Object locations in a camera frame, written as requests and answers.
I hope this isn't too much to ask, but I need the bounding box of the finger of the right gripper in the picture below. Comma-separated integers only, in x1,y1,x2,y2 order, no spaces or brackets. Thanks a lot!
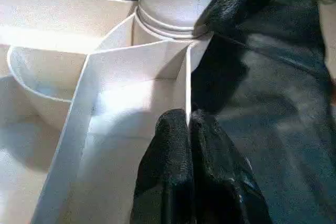
194,0,292,38

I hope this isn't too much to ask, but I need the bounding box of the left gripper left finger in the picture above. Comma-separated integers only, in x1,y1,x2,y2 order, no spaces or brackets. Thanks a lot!
132,108,196,224

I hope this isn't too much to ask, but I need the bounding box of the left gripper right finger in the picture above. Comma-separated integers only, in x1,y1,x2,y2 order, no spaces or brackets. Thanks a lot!
189,108,274,224

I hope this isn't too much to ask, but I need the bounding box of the white plastic table top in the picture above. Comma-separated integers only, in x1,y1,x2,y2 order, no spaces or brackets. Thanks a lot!
0,0,215,224

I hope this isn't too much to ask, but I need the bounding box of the black work surface mat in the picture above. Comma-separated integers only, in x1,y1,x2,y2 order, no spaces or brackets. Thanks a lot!
0,0,336,224

